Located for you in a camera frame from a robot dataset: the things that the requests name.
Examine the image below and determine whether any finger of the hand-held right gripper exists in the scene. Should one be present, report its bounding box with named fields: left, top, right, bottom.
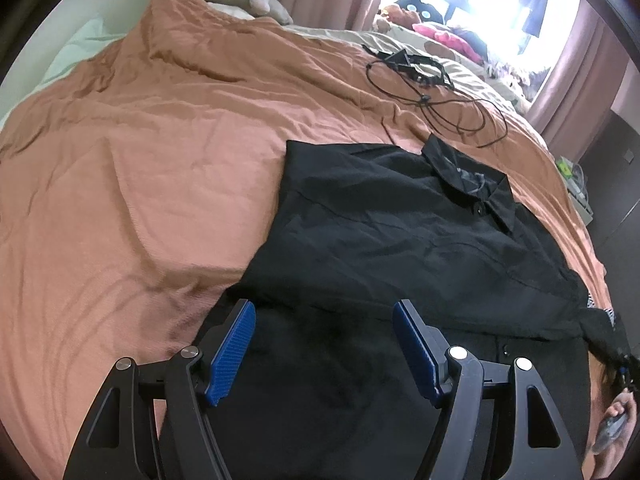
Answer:
left=595, top=332, right=638, bottom=393

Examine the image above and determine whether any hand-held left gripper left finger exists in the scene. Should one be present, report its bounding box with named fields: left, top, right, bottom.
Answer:
left=62, top=299, right=257, bottom=480

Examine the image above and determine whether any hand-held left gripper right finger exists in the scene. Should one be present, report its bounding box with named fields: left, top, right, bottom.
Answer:
left=392, top=300, right=583, bottom=480

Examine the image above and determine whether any black collared shirt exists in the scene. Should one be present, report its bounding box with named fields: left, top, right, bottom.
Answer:
left=155, top=135, right=621, bottom=480

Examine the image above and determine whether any person's right hand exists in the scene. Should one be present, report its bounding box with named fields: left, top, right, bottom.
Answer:
left=582, top=392, right=640, bottom=480

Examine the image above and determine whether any white nightstand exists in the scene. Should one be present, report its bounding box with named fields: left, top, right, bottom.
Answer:
left=555, top=155, right=598, bottom=226

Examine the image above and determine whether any orange-brown bed blanket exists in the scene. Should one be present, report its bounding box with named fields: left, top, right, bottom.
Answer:
left=0, top=0, right=608, bottom=461

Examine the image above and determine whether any beige bed sheet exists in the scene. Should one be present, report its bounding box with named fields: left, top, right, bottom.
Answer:
left=295, top=25, right=533, bottom=111

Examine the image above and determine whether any pile of plush toys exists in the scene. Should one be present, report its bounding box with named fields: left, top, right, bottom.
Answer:
left=372, top=0, right=543, bottom=103

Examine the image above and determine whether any black cable with adapter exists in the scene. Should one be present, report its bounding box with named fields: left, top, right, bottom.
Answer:
left=362, top=45, right=508, bottom=148

